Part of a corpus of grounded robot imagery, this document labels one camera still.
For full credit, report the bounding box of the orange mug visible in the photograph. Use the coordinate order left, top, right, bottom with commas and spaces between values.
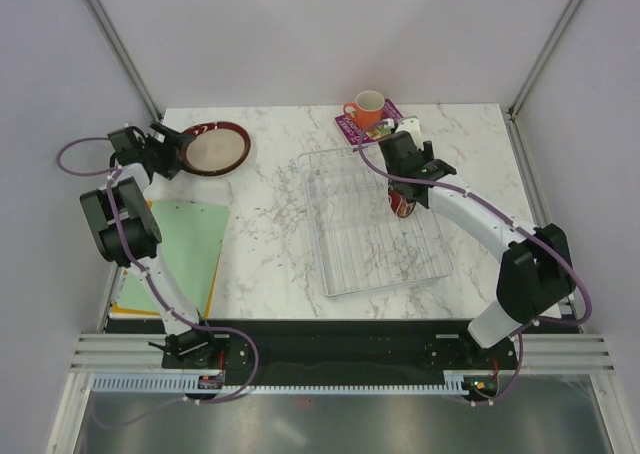
343, 90, 385, 129

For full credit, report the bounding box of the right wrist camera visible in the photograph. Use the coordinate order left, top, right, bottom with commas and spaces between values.
382, 116, 424, 149

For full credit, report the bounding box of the white cable duct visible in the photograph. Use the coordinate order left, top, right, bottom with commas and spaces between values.
92, 368, 499, 395

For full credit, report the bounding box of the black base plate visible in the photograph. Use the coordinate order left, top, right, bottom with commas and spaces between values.
159, 317, 517, 388

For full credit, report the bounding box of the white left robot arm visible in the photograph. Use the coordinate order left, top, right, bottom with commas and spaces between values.
80, 121, 220, 369

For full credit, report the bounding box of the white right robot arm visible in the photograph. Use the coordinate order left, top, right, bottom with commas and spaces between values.
379, 131, 576, 368

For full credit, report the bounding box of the small red floral plate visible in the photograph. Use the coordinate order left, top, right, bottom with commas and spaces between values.
388, 188, 416, 219

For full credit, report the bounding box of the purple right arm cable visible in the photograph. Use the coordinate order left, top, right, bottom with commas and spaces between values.
357, 118, 594, 408

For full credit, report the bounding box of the white wire dish rack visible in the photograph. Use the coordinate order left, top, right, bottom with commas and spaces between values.
297, 147, 453, 297

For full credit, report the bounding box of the dark red rimmed plate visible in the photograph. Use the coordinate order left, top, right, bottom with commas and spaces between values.
180, 119, 252, 177

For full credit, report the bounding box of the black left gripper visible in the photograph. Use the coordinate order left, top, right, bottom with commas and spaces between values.
138, 123, 194, 181

